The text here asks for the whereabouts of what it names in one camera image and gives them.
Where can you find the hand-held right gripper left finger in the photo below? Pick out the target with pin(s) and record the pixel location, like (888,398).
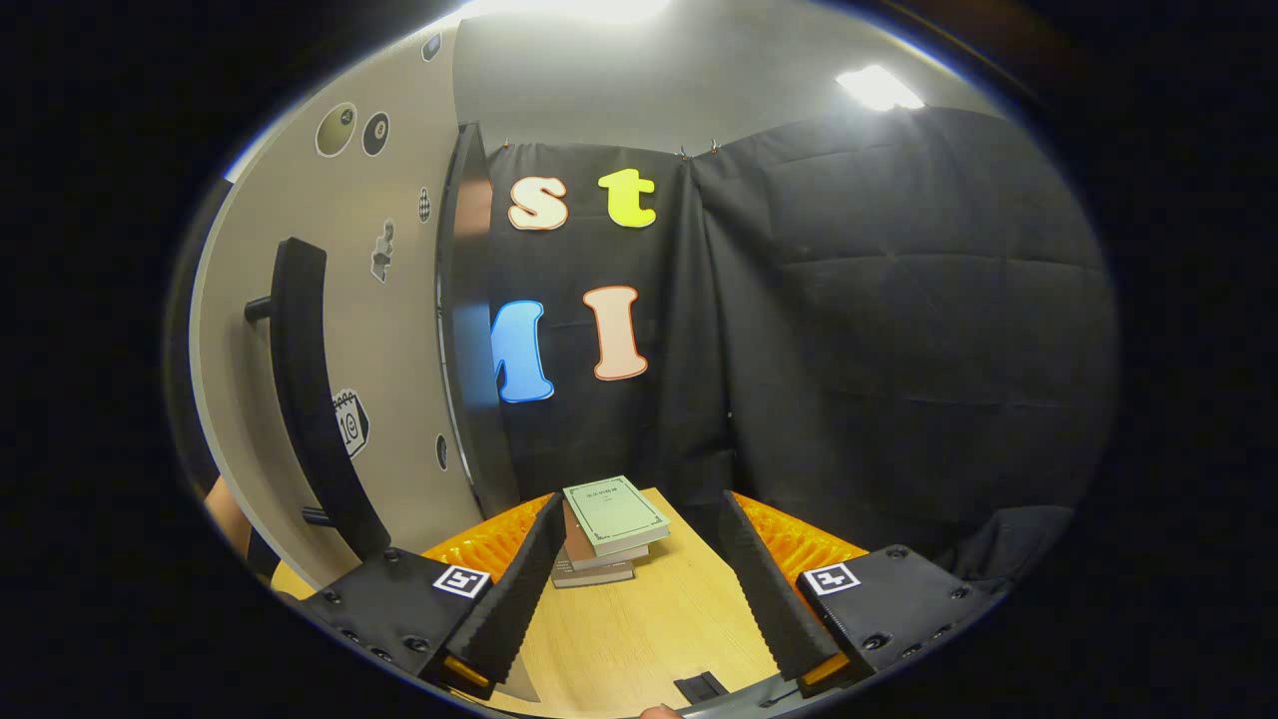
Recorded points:
(524,589)

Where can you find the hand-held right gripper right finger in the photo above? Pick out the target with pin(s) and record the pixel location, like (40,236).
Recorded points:
(764,589)

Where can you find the grey cabinet door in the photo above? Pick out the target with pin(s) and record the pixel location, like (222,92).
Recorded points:
(399,330)

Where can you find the brown book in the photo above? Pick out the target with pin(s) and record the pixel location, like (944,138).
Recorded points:
(577,544)

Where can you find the green book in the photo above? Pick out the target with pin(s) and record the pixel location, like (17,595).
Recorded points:
(614,511)

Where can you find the black backdrop cloth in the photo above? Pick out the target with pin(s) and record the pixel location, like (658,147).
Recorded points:
(899,350)

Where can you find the ceiling light panel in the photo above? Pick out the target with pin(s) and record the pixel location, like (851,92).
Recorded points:
(569,8)
(879,88)

